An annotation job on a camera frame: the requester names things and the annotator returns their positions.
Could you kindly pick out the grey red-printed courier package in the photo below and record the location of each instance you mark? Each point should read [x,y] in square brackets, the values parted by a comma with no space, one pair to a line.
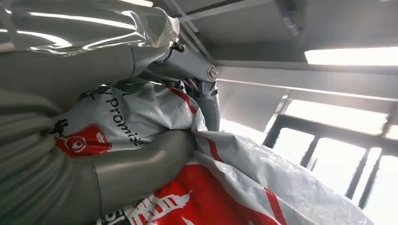
[248,174]

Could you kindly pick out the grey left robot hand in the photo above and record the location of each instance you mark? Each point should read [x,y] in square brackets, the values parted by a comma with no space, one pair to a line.
[77,68]

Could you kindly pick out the dark window frame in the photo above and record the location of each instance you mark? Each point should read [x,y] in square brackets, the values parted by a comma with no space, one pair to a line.
[329,132]

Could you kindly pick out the bright ceiling light panel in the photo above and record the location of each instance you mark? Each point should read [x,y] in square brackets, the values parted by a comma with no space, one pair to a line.
[351,56]

